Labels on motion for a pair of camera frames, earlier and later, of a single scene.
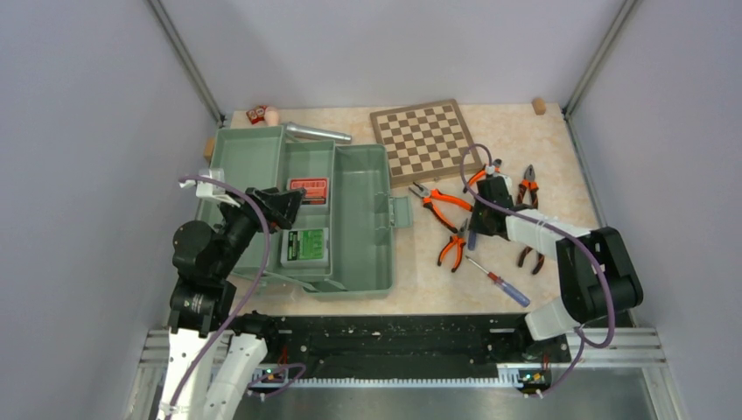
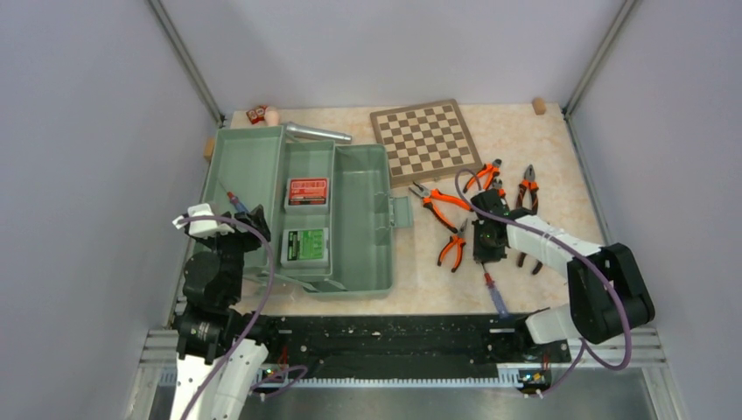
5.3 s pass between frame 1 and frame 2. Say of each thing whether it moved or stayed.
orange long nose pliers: stayed
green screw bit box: stayed
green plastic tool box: stayed
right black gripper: moved
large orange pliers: stayed
